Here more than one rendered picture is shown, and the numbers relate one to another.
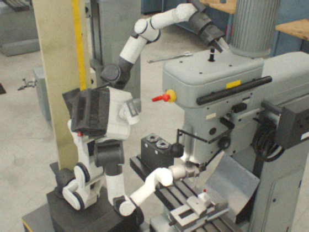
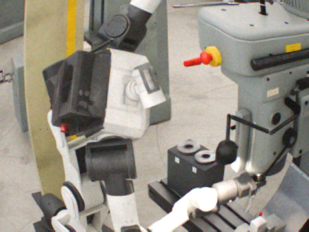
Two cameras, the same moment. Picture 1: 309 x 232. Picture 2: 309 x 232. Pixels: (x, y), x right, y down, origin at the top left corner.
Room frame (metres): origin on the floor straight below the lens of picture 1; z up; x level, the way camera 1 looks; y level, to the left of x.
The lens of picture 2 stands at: (-0.16, -0.03, 2.47)
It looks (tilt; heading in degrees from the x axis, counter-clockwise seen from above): 29 degrees down; 4
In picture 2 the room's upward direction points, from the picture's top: 1 degrees counter-clockwise
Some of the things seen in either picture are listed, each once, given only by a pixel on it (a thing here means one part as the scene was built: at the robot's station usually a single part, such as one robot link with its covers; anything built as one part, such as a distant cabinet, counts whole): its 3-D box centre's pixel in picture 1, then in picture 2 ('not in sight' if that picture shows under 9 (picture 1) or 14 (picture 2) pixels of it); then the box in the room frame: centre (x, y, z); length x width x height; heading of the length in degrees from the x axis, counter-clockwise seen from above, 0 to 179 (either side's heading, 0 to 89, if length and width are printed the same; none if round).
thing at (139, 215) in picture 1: (133, 212); not in sight; (1.88, 0.11, 0.50); 0.20 x 0.05 x 0.20; 44
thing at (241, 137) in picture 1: (229, 122); (296, 110); (1.66, -0.45, 1.47); 0.24 x 0.19 x 0.26; 33
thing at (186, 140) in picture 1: (186, 142); (241, 141); (1.50, -0.20, 1.45); 0.04 x 0.04 x 0.21; 33
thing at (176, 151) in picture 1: (176, 148); (226, 150); (1.42, -0.14, 1.46); 0.07 x 0.07 x 0.06
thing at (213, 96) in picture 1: (235, 89); (296, 54); (1.46, -0.40, 1.79); 0.45 x 0.04 x 0.04; 123
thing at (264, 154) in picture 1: (265, 139); not in sight; (1.54, -0.62, 1.45); 0.18 x 0.16 x 0.21; 123
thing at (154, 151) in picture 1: (157, 152); (196, 172); (1.95, -0.06, 1.03); 0.22 x 0.12 x 0.20; 44
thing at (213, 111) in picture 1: (213, 96); (274, 66); (1.58, -0.33, 1.68); 0.34 x 0.24 x 0.10; 123
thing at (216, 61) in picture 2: (170, 96); (213, 56); (1.44, -0.10, 1.76); 0.06 x 0.02 x 0.06; 33
